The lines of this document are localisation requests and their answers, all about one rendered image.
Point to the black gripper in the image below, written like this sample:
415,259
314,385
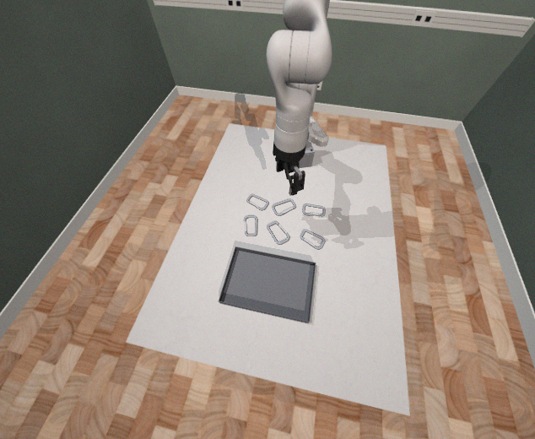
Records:
291,166

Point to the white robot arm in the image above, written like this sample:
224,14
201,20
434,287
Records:
303,59

